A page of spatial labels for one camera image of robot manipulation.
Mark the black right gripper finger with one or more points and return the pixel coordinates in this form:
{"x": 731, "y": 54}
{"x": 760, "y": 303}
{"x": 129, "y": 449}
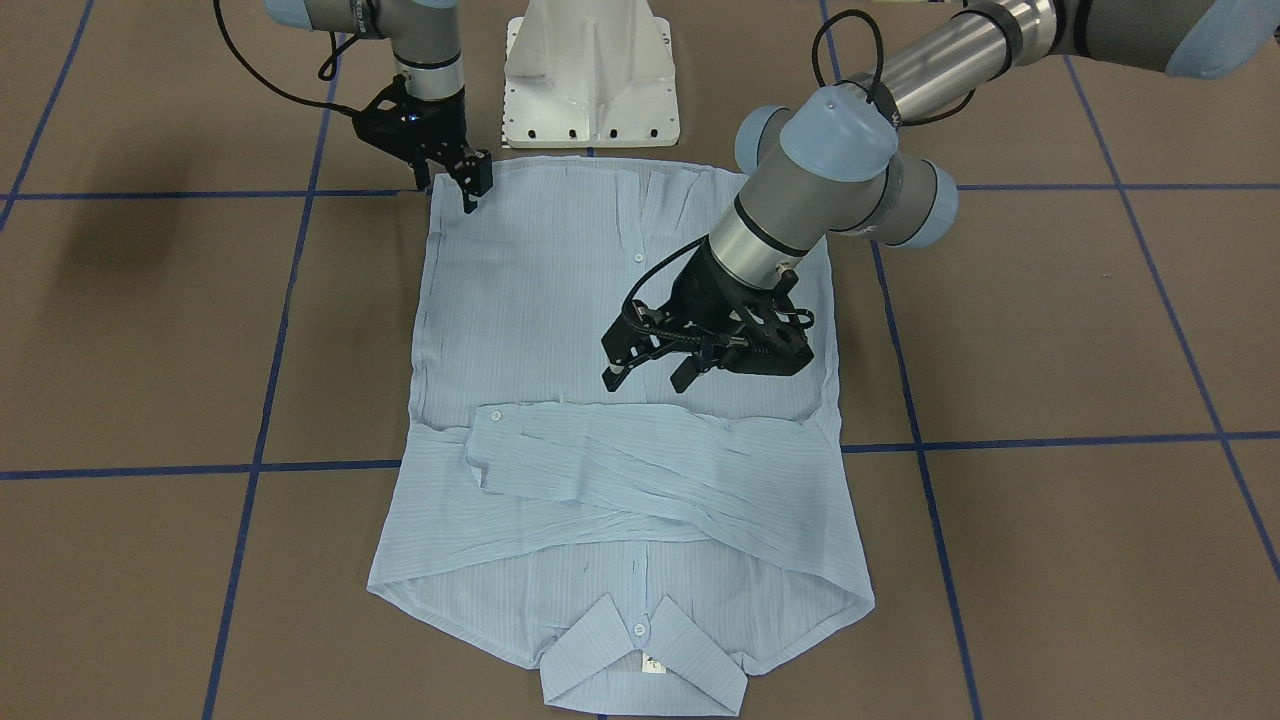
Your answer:
{"x": 473, "y": 173}
{"x": 422, "y": 174}

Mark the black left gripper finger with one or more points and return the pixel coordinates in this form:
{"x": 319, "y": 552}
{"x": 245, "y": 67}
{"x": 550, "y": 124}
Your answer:
{"x": 691, "y": 368}
{"x": 621, "y": 364}

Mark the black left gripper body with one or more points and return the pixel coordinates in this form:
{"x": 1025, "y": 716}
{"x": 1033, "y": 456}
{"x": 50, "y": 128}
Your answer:
{"x": 697, "y": 287}

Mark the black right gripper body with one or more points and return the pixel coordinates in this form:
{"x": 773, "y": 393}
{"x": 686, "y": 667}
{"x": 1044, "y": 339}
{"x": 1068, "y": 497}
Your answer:
{"x": 444, "y": 128}

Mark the light blue button shirt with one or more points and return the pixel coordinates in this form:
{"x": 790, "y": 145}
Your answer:
{"x": 646, "y": 552}

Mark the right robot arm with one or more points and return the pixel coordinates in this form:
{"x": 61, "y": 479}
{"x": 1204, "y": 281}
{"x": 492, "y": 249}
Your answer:
{"x": 424, "y": 37}

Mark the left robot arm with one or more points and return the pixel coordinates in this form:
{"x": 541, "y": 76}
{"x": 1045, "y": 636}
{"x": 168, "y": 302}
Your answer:
{"x": 835, "y": 166}

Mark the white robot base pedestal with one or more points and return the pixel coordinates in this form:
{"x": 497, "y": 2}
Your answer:
{"x": 602, "y": 87}

